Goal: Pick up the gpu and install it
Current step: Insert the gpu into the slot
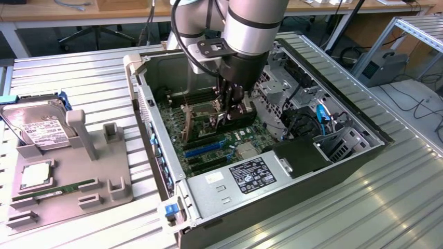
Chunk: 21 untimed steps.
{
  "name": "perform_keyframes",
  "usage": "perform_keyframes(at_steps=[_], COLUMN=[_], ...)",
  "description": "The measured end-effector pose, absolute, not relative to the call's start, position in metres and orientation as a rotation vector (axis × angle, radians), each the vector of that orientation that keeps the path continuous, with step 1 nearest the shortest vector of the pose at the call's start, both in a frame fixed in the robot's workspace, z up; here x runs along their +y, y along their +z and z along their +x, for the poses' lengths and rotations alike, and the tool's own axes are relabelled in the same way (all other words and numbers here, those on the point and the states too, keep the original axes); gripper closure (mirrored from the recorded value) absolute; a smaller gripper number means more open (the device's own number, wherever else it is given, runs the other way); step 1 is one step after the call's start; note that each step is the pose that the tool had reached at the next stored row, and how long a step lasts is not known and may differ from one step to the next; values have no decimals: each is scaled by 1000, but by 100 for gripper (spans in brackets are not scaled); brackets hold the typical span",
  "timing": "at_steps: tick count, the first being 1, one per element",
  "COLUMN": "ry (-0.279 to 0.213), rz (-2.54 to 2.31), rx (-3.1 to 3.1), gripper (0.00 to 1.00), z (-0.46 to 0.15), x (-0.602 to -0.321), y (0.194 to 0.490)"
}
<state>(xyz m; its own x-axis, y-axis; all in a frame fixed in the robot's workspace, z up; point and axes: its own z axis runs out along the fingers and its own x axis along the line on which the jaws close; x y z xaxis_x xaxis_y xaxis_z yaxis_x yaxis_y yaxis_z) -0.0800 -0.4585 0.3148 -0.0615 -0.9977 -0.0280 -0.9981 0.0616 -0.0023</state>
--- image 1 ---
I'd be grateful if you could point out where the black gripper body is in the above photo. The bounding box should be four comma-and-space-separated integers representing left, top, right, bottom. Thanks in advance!
216, 52, 269, 92

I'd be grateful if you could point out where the graphics card with metal bracket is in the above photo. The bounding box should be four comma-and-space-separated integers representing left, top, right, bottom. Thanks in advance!
178, 98, 258, 145

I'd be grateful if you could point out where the CPU socket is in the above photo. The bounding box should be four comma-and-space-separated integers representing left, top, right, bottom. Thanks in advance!
189, 102, 217, 116

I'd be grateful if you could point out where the silver perforated disk bay cage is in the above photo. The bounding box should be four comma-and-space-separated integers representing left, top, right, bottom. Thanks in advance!
253, 64, 329, 138

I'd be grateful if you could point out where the green motherboard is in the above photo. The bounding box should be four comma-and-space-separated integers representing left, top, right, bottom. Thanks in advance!
157, 87, 277, 177

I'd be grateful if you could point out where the long black expansion slot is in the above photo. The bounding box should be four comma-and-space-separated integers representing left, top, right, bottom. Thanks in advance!
181, 137, 224, 151
189, 156, 232, 174

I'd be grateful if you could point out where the small silver chipset heatsink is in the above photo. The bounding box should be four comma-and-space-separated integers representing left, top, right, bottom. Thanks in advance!
236, 144, 258, 159

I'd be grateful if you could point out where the blue expansion slot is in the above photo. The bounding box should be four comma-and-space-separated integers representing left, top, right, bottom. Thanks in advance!
184, 143, 228, 158

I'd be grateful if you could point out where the black plastic air shroud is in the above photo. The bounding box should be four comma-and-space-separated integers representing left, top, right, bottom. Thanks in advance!
262, 136, 334, 179

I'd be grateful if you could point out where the black slanted pole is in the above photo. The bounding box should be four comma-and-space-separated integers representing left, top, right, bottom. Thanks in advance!
322, 0, 366, 54

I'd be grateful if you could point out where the white carton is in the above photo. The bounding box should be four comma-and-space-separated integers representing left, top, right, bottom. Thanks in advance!
314, 0, 354, 6

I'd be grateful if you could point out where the silver power supply unit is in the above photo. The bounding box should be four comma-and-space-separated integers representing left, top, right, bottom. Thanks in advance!
178, 150, 294, 221

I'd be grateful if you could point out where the open black PC case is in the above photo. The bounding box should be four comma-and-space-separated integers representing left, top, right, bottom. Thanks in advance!
122, 37, 394, 249

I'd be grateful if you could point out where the grey plastic parts rack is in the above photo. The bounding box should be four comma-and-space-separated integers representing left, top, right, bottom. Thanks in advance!
5, 108, 134, 236

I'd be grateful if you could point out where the silver hard disk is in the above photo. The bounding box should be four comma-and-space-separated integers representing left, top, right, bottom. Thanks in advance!
0, 100, 78, 151

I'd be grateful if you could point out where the blue disk caddy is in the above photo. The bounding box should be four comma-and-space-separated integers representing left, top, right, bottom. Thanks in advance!
0, 90, 71, 109

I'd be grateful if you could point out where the silver CPU chip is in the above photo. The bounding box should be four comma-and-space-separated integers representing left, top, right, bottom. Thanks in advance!
19, 163, 51, 189

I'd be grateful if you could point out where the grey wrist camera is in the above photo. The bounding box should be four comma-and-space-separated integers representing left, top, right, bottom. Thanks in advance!
188, 38, 238, 75

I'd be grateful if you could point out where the black camera cable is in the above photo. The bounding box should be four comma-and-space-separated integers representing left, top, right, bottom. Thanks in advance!
170, 0, 222, 77

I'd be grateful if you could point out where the blue flat wire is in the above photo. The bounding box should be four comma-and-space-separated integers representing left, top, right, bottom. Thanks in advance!
314, 103, 329, 135

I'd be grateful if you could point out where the grey hanging cable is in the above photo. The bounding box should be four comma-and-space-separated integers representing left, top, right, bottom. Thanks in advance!
137, 0, 155, 46

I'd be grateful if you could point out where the grey box device with handle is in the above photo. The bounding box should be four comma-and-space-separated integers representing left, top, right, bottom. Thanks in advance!
352, 50, 409, 88

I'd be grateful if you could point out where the black floor cable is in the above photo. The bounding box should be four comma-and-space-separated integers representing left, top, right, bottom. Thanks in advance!
378, 82, 443, 120

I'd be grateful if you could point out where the light blue network cable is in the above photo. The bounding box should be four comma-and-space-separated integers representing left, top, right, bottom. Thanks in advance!
53, 0, 93, 11

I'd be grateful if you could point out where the aluminium profile frame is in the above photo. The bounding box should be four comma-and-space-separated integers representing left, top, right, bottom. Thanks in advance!
358, 14, 443, 86

